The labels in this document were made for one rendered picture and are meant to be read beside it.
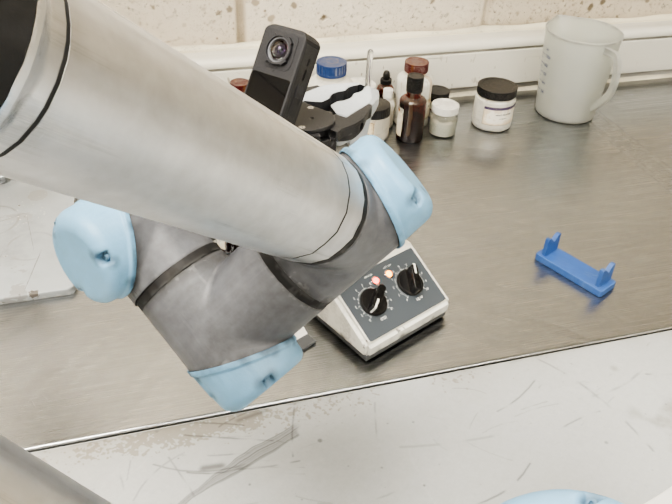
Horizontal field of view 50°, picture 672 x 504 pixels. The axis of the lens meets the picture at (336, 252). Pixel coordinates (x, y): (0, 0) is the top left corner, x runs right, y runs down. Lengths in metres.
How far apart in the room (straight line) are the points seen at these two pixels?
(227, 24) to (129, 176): 0.97
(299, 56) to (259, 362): 0.25
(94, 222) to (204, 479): 0.28
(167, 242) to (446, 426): 0.36
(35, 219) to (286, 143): 0.70
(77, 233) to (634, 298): 0.68
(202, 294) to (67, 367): 0.33
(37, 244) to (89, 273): 0.45
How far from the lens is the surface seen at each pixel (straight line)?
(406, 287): 0.82
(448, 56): 1.34
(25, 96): 0.25
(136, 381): 0.79
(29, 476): 0.30
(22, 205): 1.07
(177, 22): 1.24
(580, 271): 0.96
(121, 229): 0.52
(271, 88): 0.62
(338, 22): 1.29
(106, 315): 0.87
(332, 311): 0.80
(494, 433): 0.75
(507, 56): 1.40
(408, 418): 0.75
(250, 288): 0.50
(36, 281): 0.93
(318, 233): 0.42
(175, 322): 0.53
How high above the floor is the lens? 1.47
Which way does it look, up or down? 37 degrees down
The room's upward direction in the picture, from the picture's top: 3 degrees clockwise
